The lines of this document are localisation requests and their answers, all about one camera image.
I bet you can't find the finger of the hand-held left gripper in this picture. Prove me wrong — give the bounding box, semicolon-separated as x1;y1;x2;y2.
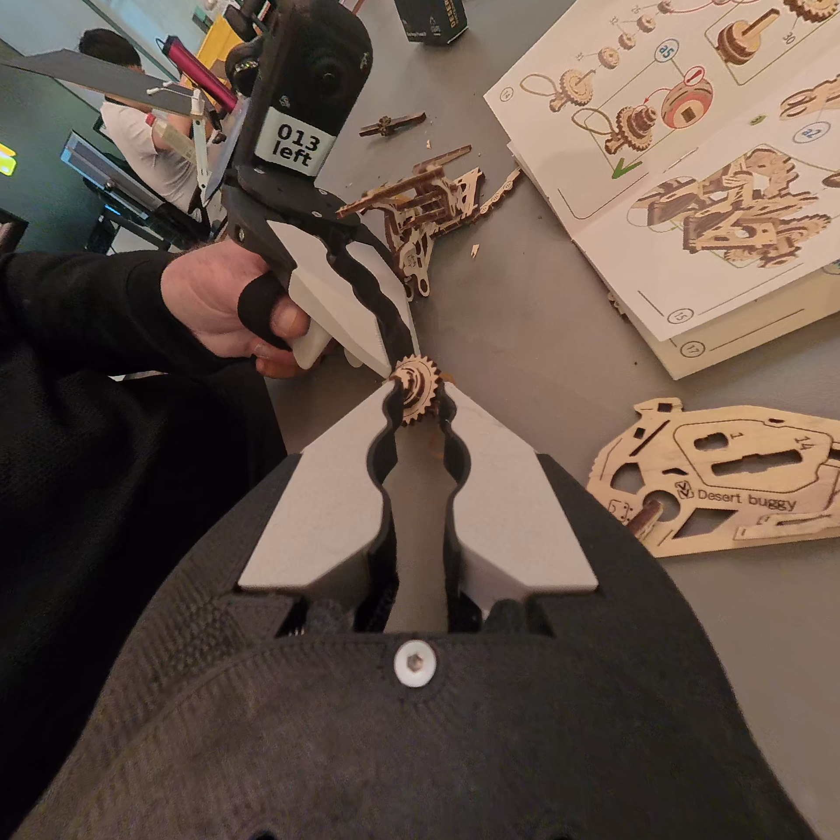
325;226;422;361
264;218;396;379

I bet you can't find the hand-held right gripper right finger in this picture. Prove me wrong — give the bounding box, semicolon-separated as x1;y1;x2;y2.
438;381;599;621

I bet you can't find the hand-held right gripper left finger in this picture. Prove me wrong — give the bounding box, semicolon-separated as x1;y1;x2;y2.
236;382;403;631

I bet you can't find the small wooden gear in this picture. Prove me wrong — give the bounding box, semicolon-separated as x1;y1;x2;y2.
387;353;443;427

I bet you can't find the person's left forearm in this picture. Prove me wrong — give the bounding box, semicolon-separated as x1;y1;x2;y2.
0;248;198;376

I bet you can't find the partly built wooden model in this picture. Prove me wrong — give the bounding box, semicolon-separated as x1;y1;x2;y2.
335;144;488;301

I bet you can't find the dark green model box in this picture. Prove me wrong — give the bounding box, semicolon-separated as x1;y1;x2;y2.
393;0;469;47

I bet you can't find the person's left hand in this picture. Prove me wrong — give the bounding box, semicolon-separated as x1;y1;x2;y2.
159;241;315;382

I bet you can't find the dark wooden rod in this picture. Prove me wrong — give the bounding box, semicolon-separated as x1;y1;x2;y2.
358;111;428;139

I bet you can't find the red cylinder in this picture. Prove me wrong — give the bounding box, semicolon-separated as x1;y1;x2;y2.
156;35;238;114

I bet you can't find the flat wooden car body panel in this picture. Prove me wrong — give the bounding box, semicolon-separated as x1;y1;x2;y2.
585;396;840;560

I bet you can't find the wavy wooden strip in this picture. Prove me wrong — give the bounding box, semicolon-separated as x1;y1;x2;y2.
475;167;524;215

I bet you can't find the dark document board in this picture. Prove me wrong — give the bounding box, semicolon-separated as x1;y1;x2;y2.
0;48;198;120

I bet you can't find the open instruction booklet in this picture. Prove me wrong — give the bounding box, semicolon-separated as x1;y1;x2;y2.
483;0;840;383

